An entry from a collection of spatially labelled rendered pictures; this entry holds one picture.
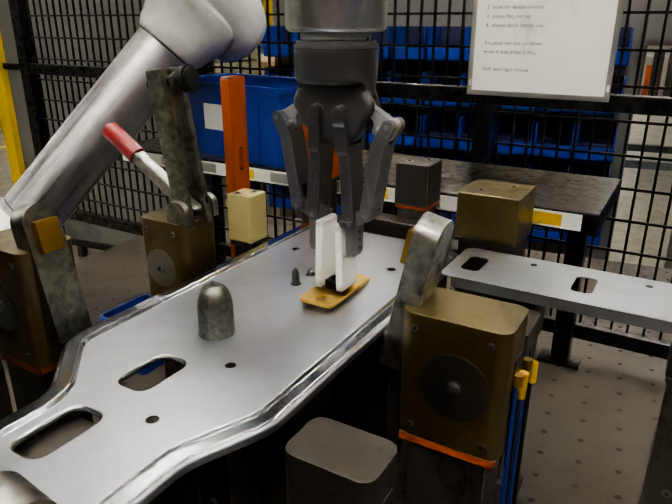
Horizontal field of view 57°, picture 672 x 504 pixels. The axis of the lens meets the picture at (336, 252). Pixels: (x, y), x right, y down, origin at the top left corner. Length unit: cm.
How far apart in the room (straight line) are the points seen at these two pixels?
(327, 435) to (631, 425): 67
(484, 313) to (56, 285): 38
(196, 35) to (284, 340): 64
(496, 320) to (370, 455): 15
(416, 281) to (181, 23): 68
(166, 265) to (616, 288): 49
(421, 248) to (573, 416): 60
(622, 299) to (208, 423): 43
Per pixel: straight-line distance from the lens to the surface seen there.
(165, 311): 62
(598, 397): 109
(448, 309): 50
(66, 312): 63
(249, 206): 75
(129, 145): 76
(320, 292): 62
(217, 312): 54
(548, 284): 69
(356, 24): 53
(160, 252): 73
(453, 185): 95
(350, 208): 58
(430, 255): 48
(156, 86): 69
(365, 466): 42
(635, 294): 70
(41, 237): 60
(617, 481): 93
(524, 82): 107
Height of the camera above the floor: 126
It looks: 21 degrees down
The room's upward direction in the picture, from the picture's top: straight up
